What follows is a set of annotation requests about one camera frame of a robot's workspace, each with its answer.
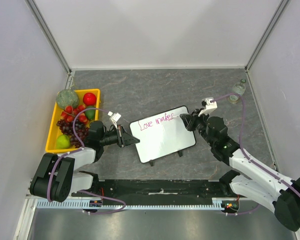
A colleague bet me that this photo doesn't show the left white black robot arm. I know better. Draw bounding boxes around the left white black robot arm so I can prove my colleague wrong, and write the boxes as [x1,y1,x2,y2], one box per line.
[29,120,140,203]

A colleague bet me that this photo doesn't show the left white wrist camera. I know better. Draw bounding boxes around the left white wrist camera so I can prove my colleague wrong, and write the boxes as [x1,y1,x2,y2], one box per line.
[107,111,121,129]

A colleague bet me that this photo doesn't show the clear glass bottle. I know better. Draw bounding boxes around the clear glass bottle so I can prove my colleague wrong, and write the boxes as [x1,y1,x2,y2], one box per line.
[228,78,247,104]

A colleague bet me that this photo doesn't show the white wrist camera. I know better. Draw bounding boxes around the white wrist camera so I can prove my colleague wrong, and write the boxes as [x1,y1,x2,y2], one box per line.
[107,111,121,129]
[198,97,218,117]

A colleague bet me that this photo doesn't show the green netted melon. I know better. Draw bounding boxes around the green netted melon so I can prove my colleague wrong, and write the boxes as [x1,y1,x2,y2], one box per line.
[55,89,80,109]

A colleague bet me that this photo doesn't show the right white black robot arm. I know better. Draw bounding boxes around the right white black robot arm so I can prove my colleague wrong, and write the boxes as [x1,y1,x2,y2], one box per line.
[180,110,300,232]

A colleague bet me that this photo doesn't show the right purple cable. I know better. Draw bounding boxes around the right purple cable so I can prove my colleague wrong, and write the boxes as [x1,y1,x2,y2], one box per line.
[209,92,300,216]

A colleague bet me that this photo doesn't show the red apple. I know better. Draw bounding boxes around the red apple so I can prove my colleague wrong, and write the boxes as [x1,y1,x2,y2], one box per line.
[82,92,97,106]

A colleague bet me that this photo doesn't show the white slotted cable duct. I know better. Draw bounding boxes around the white slotted cable duct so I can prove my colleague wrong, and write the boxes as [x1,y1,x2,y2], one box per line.
[36,199,226,211]

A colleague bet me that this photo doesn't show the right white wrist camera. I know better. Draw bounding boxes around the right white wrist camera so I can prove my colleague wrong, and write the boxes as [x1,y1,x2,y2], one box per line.
[198,97,218,117]

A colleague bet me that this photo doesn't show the purple grape bunch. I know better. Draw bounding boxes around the purple grape bunch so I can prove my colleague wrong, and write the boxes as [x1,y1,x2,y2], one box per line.
[56,120,89,148]

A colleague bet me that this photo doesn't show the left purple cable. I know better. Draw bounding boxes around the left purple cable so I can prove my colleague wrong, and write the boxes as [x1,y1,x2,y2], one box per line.
[46,107,127,216]

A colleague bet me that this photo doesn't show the red strawberry cluster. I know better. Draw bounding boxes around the red strawberry cluster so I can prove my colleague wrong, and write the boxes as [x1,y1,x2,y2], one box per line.
[60,104,89,124]

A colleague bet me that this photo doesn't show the white whiteboard black frame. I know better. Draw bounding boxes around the white whiteboard black frame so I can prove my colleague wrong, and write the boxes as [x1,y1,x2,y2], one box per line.
[129,105,197,164]

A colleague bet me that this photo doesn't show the yellow plastic bin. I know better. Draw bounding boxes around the yellow plastic bin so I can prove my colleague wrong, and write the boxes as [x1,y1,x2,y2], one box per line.
[45,88,101,154]

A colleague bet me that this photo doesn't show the purple cable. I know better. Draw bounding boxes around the purple cable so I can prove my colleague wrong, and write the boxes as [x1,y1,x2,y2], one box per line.
[209,92,300,216]
[46,107,127,216]

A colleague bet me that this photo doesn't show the green pear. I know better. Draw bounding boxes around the green pear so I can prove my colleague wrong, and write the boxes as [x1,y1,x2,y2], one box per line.
[55,134,71,150]

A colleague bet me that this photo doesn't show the green lime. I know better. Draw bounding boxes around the green lime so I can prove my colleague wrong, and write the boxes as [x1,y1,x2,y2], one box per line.
[84,105,96,121]

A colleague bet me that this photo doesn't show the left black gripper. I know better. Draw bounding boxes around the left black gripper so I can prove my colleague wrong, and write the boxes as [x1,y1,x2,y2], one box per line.
[99,124,140,148]

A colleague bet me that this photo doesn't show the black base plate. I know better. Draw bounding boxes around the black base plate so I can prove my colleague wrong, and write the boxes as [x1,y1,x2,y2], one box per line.
[71,178,250,206]

